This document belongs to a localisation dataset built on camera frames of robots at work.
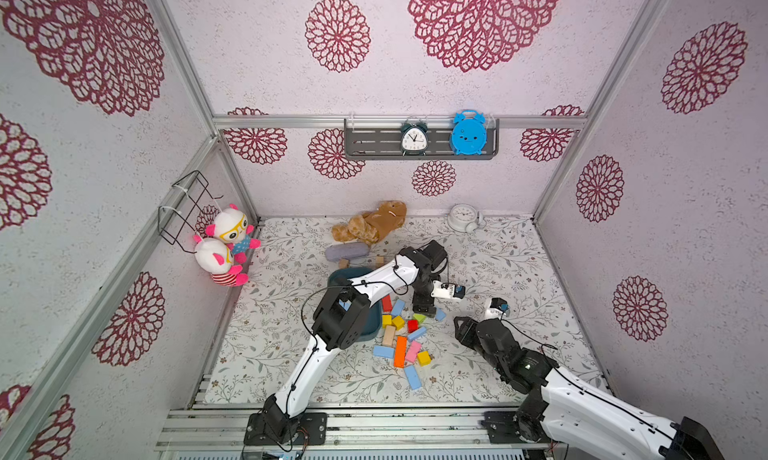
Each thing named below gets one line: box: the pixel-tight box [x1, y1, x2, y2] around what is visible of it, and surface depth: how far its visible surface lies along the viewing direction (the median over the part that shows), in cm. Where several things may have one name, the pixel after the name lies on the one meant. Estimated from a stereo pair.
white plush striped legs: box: [193, 234, 249, 287], surface depth 87 cm
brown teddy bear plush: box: [332, 200, 407, 245], surface depth 108 cm
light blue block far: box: [404, 365, 422, 390], surface depth 83 cm
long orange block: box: [394, 336, 407, 368], surface depth 87 cm
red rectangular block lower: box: [382, 294, 393, 312], surface depth 97 cm
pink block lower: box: [406, 340, 422, 363], surface depth 88 cm
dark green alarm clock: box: [400, 122, 429, 157], surface depth 92 cm
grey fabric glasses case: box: [325, 243, 369, 262], surface depth 108 cm
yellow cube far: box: [418, 351, 432, 367], surface depth 85 cm
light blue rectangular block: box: [391, 299, 407, 317], surface depth 97 cm
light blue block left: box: [373, 346, 395, 359], surface depth 87 cm
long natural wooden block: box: [382, 325, 396, 347], surface depth 89 cm
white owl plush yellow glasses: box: [205, 204, 262, 264], surface depth 96 cm
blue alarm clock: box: [451, 109, 487, 155], surface depth 91 cm
